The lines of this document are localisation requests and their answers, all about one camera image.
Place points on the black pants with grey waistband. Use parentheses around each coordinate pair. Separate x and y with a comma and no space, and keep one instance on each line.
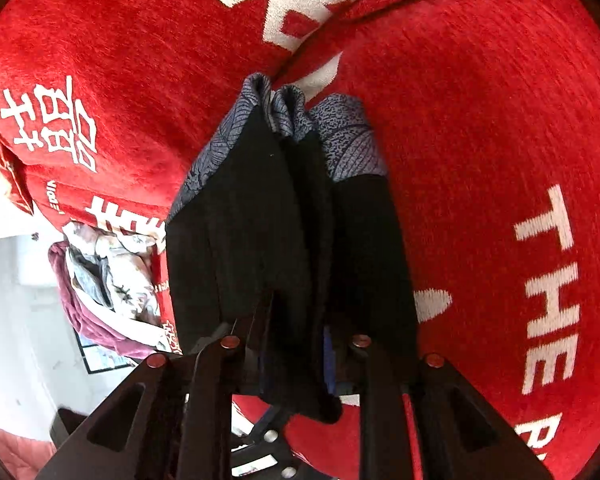
(287,209)

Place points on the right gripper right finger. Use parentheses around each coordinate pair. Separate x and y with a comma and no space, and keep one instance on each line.
(418,417)

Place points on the red blanket with white characters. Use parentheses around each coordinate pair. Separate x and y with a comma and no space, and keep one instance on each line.
(487,112)

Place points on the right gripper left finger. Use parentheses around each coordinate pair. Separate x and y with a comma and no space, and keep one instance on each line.
(172,419)

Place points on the pink garment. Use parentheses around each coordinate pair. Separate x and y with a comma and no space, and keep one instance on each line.
(23,457)

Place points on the pile of mixed clothes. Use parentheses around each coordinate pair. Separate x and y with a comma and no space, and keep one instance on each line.
(109,290)

